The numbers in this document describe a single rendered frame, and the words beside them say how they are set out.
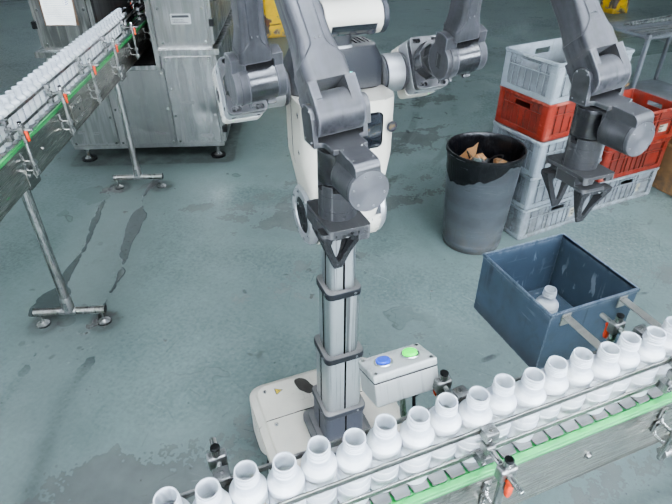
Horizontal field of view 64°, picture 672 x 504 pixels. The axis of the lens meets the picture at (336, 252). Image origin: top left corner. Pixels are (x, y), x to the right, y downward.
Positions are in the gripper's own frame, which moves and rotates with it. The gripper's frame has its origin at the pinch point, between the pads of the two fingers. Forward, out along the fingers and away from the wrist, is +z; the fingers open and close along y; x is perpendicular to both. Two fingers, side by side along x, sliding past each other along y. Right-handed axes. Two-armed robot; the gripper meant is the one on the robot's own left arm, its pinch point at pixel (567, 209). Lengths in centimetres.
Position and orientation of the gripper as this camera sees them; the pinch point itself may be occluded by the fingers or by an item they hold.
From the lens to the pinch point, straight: 107.8
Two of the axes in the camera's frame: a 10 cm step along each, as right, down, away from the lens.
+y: -3.7, -5.2, 7.7
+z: 0.1, 8.3, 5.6
